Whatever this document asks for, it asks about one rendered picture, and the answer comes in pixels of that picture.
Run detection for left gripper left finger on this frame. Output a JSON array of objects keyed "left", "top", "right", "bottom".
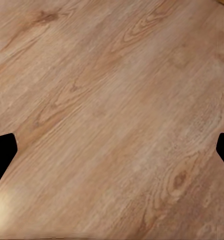
[{"left": 0, "top": 133, "right": 17, "bottom": 179}]

